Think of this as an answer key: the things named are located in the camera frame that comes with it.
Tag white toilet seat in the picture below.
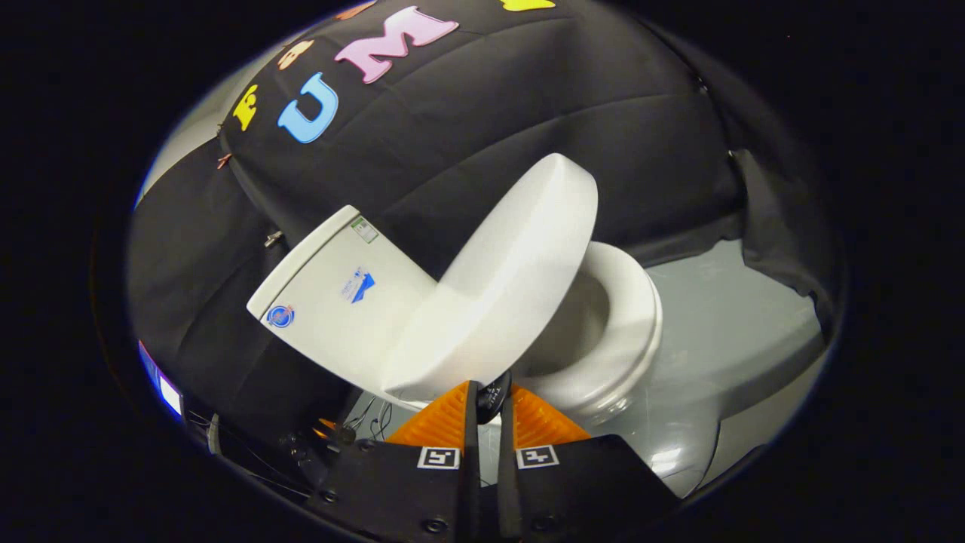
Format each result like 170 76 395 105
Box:
519 241 665 420

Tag white ceramic toilet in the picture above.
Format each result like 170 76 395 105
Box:
247 204 726 500

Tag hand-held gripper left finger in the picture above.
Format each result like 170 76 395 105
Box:
305 379 483 543

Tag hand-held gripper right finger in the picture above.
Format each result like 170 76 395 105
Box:
494 383 681 543

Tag thin black floor cables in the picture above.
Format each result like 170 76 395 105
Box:
348 396 394 442

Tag black backdrop cloth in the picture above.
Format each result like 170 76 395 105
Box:
127 0 838 453

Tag black lid lifting handle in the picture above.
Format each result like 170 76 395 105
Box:
476 370 514 425

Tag white toilet lid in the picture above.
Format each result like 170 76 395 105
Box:
380 152 600 403

